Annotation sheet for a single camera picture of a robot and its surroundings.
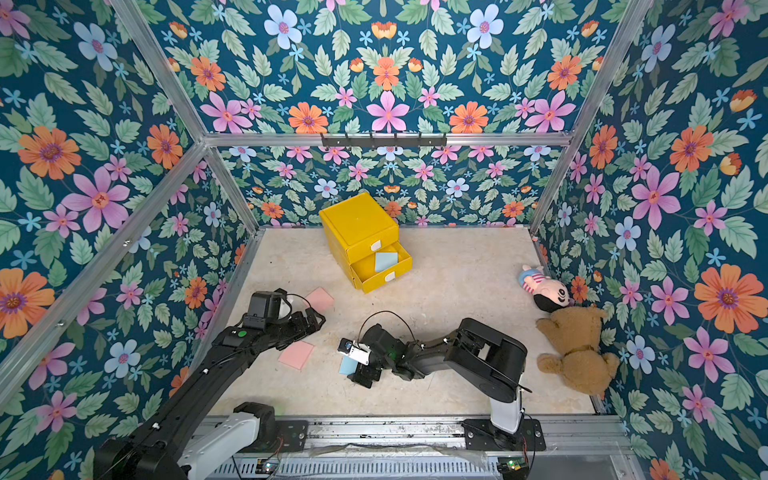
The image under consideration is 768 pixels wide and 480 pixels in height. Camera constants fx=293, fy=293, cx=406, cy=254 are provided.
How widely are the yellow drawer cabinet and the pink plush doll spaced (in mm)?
401

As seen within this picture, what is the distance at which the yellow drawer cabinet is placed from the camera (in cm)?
90

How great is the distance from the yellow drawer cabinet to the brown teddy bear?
0.50 meters

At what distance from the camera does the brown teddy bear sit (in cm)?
76

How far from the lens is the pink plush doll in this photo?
2.98ft

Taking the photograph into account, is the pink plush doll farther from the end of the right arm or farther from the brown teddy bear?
the end of the right arm

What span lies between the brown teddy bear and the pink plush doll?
24mm

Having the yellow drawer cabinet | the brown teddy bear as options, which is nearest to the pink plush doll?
the brown teddy bear

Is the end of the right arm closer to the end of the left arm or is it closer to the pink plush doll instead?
the end of the left arm

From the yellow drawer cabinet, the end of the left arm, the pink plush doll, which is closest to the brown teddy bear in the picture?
the pink plush doll

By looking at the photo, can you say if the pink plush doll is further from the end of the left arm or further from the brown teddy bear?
the end of the left arm

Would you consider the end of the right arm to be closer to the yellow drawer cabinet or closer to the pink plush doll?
the yellow drawer cabinet
